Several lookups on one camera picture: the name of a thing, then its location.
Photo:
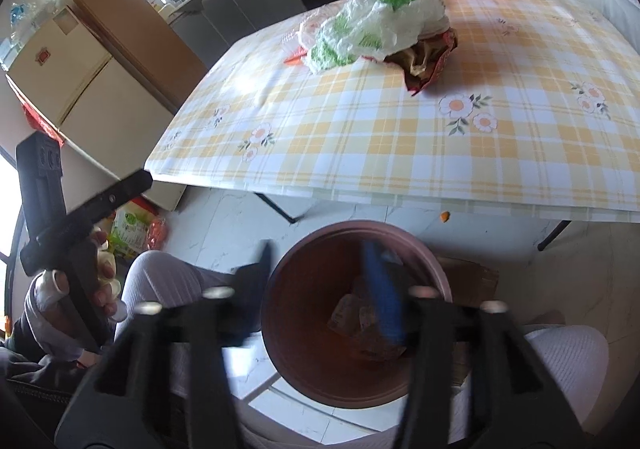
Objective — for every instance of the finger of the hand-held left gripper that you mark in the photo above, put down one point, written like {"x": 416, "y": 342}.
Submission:
{"x": 115, "y": 194}

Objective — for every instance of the black legged folding table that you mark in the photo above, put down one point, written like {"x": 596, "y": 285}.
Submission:
{"x": 280, "y": 211}

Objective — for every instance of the clear plastic bottles pack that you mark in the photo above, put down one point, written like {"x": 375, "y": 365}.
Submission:
{"x": 25, "y": 24}

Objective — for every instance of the brown cardboard sheet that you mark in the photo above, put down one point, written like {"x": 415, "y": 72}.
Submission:
{"x": 475, "y": 279}

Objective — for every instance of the brown plastic waste bin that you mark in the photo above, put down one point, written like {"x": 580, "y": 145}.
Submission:
{"x": 310, "y": 329}

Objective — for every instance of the person's right leg white pants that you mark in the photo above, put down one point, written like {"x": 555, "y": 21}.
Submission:
{"x": 560, "y": 364}

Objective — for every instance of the cream refrigerator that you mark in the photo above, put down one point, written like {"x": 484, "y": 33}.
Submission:
{"x": 75, "y": 79}

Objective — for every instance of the wooden door frame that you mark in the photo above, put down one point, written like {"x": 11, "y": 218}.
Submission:
{"x": 125, "y": 19}

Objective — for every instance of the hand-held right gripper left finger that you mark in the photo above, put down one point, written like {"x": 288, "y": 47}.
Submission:
{"x": 252, "y": 289}

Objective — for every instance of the green snack packet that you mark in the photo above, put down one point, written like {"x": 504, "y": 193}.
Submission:
{"x": 127, "y": 234}

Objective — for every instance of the orange snack wrapper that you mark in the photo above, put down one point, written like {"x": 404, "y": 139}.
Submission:
{"x": 295, "y": 60}

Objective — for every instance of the person's left forearm dark sleeve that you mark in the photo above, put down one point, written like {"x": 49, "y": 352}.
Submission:
{"x": 30, "y": 354}

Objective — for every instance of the grey kitchen counter cabinets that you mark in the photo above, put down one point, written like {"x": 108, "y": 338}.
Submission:
{"x": 235, "y": 14}

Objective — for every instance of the person's left leg white pants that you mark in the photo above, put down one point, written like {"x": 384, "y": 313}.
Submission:
{"x": 165, "y": 279}

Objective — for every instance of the red snack wrapper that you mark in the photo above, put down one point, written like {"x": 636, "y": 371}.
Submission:
{"x": 425, "y": 64}

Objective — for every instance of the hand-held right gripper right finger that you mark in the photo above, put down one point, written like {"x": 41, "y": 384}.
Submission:
{"x": 382, "y": 294}

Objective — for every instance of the person's left hand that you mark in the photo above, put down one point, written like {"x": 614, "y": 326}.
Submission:
{"x": 111, "y": 279}

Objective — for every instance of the person's leg white pants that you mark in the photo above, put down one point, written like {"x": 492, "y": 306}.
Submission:
{"x": 560, "y": 364}
{"x": 165, "y": 279}

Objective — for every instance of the red square sticker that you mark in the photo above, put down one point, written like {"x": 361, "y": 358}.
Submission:
{"x": 43, "y": 55}

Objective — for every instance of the white green plastic bag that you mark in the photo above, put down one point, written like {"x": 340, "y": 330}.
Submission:
{"x": 370, "y": 24}

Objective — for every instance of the yellow checked floral tablecloth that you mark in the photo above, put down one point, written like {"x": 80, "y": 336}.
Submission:
{"x": 400, "y": 154}

